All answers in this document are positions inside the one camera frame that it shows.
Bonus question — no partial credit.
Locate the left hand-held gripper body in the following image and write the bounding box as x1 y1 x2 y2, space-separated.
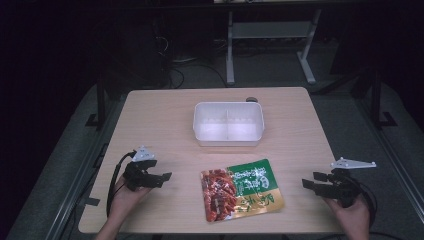
122 144 158 192

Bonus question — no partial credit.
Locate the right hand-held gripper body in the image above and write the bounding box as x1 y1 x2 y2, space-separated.
320 157 378 209

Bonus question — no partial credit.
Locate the green and red snack packet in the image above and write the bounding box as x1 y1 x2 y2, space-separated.
199 158 286 224

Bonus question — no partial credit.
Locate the white plastic container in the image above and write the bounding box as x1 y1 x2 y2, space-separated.
192 101 266 148

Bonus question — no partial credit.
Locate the person's left hand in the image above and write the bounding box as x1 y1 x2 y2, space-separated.
109 175 152 222

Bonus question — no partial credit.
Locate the person's right hand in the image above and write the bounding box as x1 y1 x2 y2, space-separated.
323 193 372 236

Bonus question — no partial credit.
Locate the black metal stand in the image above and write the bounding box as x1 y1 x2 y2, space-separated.
368 68 399 130
84 74 108 132

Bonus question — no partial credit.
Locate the white metal stand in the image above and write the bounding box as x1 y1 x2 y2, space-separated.
225 9 324 86

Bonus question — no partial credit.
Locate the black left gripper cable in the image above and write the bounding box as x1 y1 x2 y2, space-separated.
105 150 138 218

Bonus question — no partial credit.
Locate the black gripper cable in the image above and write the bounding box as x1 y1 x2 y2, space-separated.
105 150 138 218
348 176 380 229

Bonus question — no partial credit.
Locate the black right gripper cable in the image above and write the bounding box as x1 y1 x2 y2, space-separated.
348 176 380 229

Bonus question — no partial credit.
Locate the black table edge bracket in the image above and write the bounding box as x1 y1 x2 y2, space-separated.
79 196 101 207

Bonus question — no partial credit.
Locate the black floor cable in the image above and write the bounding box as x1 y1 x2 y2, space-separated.
163 61 228 90

